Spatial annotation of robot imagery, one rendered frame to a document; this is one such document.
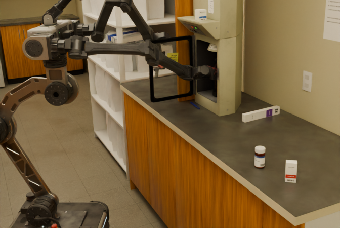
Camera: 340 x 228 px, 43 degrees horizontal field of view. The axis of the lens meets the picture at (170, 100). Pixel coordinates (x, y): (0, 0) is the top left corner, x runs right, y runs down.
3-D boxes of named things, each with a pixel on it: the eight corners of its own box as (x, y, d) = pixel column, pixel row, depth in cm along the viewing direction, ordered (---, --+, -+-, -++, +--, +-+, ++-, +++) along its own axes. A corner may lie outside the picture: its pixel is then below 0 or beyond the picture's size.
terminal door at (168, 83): (193, 95, 285) (192, 35, 272) (151, 103, 272) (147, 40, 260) (192, 95, 285) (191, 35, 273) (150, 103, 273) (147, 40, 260)
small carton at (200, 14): (202, 19, 253) (202, 8, 251) (206, 20, 249) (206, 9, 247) (195, 20, 251) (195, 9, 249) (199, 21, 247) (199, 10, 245)
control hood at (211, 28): (193, 31, 273) (193, 15, 270) (219, 39, 245) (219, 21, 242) (177, 33, 269) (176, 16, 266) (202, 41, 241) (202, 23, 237)
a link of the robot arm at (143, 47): (156, 36, 218) (156, 55, 216) (156, 46, 231) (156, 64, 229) (68, 35, 217) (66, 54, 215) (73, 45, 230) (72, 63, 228)
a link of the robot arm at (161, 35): (144, 29, 271) (144, 40, 267) (160, 23, 265) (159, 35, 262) (155, 37, 280) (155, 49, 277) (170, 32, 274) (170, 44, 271)
